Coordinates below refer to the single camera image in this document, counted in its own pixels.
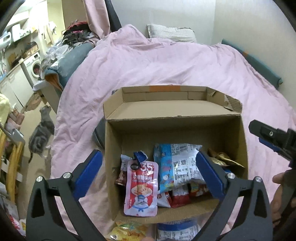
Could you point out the white bedside table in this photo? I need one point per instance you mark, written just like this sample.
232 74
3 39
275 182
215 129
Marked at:
49 95

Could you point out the dark brown snack packet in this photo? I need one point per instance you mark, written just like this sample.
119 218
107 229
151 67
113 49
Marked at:
120 176

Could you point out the pink snack pouch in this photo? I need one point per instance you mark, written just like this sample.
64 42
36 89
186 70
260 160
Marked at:
141 185

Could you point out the white kitchen cabinet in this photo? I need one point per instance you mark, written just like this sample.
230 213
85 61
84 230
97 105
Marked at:
13 85

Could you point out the golden brown snack packet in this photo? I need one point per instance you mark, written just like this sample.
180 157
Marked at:
222 158

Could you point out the teal bed bumper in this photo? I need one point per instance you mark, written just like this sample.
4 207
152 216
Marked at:
261 67

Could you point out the grey white pillow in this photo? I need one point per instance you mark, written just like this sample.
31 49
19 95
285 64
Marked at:
171 33

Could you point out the white washing machine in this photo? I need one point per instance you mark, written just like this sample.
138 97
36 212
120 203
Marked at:
34 67

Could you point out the grey tabby cat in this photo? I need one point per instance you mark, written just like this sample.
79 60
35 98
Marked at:
40 136

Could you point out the cardboard box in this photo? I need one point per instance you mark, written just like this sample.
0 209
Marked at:
175 129

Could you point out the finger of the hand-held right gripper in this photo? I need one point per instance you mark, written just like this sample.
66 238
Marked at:
268 144

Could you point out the white wall shelf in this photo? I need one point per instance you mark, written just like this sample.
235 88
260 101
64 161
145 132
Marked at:
18 37

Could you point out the person's right hand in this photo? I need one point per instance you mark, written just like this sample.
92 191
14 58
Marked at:
277 204

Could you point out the yellow cloth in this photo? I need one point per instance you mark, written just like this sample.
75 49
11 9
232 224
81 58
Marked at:
4 109

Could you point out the pile of clothes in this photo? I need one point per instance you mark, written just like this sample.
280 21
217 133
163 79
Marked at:
74 53

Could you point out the wooden rack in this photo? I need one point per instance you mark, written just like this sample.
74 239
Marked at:
12 162

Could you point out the blue white snack packet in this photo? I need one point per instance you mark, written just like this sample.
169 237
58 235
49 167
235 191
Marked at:
178 166

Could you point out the red cartoon print snack packet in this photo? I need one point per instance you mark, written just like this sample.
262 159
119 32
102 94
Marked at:
198 188

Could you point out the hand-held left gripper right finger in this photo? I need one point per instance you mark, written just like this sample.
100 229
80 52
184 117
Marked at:
208 171

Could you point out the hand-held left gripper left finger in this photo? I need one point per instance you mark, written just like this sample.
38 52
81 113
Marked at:
89 171

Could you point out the pink hanging sheet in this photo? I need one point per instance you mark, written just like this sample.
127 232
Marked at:
96 16

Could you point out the grey clothing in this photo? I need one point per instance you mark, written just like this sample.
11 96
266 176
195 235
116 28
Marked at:
98 136

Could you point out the white red snack bar packet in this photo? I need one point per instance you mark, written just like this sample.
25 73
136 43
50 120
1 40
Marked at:
178 197

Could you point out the pink blanket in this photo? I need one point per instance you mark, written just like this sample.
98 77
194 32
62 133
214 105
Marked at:
161 64

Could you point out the pile of snack packets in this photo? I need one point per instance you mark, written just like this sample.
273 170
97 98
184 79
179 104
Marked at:
129 231

